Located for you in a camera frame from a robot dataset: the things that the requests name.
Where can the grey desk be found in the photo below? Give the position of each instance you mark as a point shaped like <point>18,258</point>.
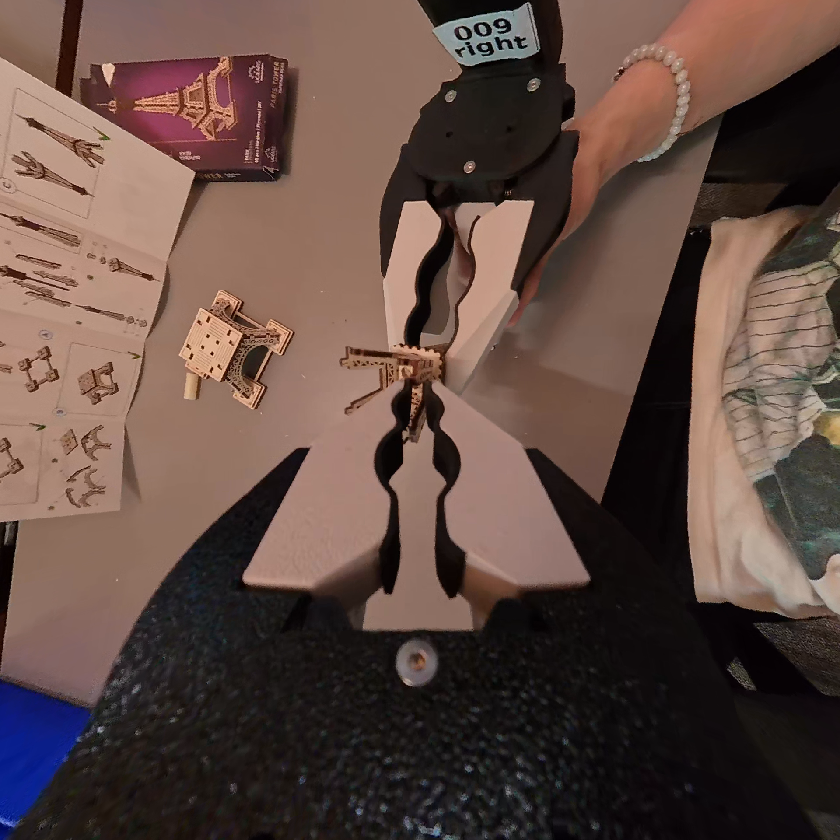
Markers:
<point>315,249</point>

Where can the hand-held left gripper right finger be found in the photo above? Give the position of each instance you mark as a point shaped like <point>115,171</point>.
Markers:
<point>518,525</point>

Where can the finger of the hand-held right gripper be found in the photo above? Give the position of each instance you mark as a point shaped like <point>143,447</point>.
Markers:
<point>495,275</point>
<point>407,262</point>

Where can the wooden tower model section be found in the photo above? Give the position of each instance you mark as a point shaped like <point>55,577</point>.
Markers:
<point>420,364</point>

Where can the small cream peg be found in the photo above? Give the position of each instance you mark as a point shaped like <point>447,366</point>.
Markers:
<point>191,387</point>

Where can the white folded assembly instruction sheet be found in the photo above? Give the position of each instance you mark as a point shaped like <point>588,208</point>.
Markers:
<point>79,262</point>

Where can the person's right forearm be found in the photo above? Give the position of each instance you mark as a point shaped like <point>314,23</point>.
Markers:
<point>754,52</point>

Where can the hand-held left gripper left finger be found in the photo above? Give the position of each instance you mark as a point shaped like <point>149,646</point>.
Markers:
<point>315,525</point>

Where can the person's right hand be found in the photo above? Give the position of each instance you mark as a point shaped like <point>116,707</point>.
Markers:
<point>607,151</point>

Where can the blue plastic storage bin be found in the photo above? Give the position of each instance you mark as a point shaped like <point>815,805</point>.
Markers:
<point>33,741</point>

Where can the purple model kit box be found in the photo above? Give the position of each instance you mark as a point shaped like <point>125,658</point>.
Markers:
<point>157,98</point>

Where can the wooden tower model base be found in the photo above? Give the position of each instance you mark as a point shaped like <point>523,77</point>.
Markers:
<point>216,338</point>

